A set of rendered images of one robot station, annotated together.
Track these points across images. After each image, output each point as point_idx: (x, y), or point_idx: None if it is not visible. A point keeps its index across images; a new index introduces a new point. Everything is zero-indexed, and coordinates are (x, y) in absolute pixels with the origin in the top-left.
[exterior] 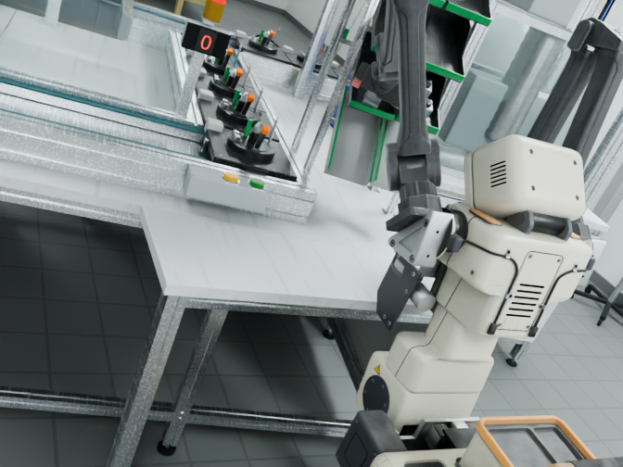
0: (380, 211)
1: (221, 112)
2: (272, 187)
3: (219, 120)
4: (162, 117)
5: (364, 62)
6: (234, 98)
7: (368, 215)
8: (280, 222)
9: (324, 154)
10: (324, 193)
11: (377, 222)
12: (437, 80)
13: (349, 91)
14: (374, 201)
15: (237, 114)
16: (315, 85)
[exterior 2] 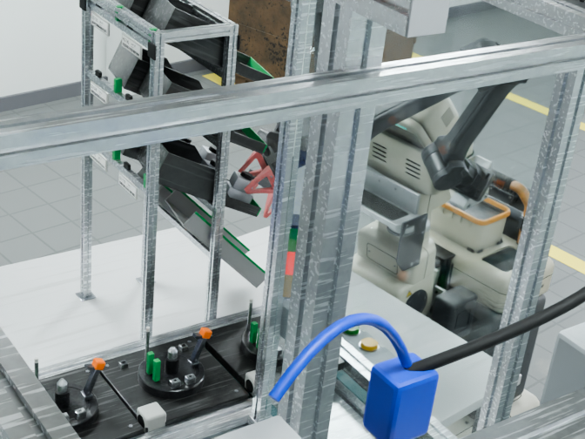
0: (154, 287)
1: (198, 387)
2: None
3: (252, 373)
4: None
5: (272, 166)
6: (159, 373)
7: (183, 293)
8: None
9: (19, 344)
10: (176, 328)
11: (191, 287)
12: None
13: (238, 207)
14: (129, 293)
15: (191, 368)
16: (152, 259)
